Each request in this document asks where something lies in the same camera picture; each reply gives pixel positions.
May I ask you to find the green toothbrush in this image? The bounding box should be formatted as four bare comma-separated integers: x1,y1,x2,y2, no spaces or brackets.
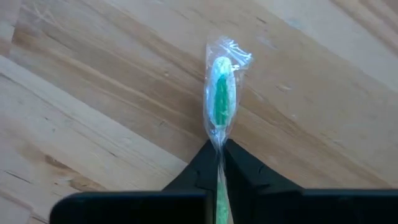
203,35,253,224

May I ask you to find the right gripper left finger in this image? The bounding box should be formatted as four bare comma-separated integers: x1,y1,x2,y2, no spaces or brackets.
163,139,220,200

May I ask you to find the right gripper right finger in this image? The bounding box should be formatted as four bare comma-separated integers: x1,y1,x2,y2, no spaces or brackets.
223,139,304,224

